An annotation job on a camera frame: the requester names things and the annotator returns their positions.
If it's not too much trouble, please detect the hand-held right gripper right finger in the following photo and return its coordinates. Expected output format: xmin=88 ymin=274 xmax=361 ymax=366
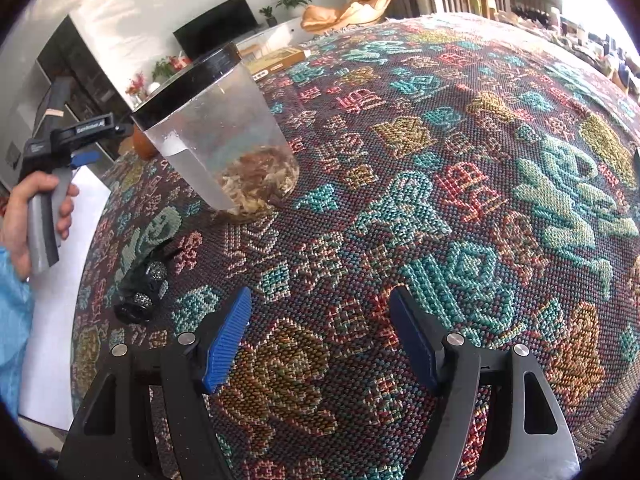
xmin=389 ymin=285 xmax=581 ymax=480

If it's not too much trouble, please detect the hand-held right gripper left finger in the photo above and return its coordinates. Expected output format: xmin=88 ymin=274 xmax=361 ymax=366
xmin=57 ymin=287 xmax=252 ymax=480

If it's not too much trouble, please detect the clear jar with black lid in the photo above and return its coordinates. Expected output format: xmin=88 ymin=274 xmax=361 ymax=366
xmin=131 ymin=42 xmax=301 ymax=218

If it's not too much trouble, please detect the white storage box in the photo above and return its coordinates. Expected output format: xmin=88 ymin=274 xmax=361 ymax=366
xmin=17 ymin=166 xmax=113 ymax=431

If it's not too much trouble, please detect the person's left hand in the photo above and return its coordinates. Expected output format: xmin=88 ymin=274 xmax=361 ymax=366
xmin=0 ymin=169 xmax=81 ymax=281

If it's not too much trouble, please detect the red flower bouquet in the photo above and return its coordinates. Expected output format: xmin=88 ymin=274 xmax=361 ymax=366
xmin=125 ymin=72 xmax=148 ymax=106

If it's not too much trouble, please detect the tall black cabinet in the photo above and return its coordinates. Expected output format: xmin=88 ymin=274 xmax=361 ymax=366
xmin=35 ymin=15 xmax=136 ymax=161

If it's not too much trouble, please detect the green plant with red decoration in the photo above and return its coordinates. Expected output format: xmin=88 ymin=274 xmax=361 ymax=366
xmin=152 ymin=55 xmax=191 ymax=81

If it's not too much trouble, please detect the black glittery hair clip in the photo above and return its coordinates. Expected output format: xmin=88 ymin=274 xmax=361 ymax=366
xmin=114 ymin=240 xmax=186 ymax=323

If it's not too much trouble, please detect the black television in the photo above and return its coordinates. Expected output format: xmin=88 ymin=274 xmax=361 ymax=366
xmin=173 ymin=0 xmax=258 ymax=58

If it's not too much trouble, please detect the colourful woven blanket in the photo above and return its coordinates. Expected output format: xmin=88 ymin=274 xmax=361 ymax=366
xmin=70 ymin=12 xmax=640 ymax=480

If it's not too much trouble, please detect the flat yellow box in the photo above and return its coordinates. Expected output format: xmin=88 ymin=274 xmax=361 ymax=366
xmin=247 ymin=46 xmax=309 ymax=78

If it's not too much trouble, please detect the white television cabinet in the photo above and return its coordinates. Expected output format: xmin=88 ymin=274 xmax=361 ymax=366
xmin=235 ymin=17 xmax=307 ymax=56

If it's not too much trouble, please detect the orange lounge chair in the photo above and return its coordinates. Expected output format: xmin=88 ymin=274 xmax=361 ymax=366
xmin=301 ymin=0 xmax=398 ymax=36

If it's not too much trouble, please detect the row of small shelf items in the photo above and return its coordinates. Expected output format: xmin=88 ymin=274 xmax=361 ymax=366
xmin=500 ymin=5 xmax=640 ymax=96

